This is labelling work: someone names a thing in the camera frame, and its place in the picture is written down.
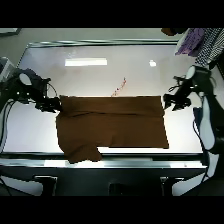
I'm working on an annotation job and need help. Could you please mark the checked garment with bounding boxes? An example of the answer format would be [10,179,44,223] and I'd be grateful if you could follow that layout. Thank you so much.
[194,27,224,68]

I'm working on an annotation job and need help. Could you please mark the silver frame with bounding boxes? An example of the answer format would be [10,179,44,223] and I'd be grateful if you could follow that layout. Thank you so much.
[0,153,224,197]

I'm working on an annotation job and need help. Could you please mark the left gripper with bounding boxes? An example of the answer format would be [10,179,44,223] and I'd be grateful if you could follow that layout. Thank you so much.
[34,96,63,114]

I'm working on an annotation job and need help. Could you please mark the brown T-shirt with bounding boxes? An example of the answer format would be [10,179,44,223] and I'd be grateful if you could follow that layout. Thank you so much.
[55,94,170,165]

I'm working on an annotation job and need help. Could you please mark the dark brown garment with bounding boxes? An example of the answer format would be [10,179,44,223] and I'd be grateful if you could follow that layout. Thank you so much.
[161,27,188,37]

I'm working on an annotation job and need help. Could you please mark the black cable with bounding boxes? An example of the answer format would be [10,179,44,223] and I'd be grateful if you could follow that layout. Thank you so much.
[0,99,17,155]

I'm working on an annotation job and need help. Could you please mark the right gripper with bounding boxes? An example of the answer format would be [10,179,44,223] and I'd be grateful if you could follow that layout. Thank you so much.
[162,92,193,112]

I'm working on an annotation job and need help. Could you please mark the purple garment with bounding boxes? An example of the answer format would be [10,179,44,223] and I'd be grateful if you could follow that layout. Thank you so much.
[175,27,207,57]

